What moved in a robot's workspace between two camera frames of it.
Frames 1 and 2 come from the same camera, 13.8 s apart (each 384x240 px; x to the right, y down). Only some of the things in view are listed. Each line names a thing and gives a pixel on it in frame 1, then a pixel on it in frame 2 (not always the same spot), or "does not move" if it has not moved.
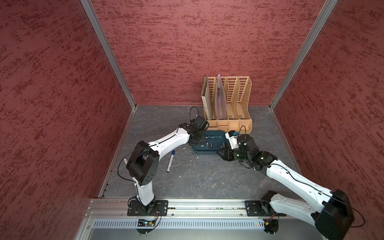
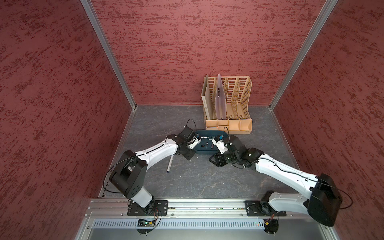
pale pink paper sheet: [220, 100] does not move
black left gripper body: [200, 139] -> [187, 152]
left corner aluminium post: [111, 52] does not move
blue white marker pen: [170, 161] does not move
